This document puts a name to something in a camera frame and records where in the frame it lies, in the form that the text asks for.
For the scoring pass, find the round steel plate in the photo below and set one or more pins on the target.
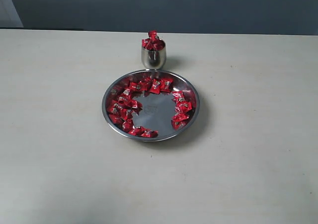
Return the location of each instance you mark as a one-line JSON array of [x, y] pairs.
[[147, 116]]

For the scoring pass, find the small steel cup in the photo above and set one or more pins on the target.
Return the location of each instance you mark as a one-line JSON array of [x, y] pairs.
[[153, 59]]

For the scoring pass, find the red wrapped candy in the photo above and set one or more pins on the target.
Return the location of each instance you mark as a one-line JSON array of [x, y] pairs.
[[115, 119], [178, 96], [134, 86], [165, 84], [127, 93], [155, 87], [179, 120]]

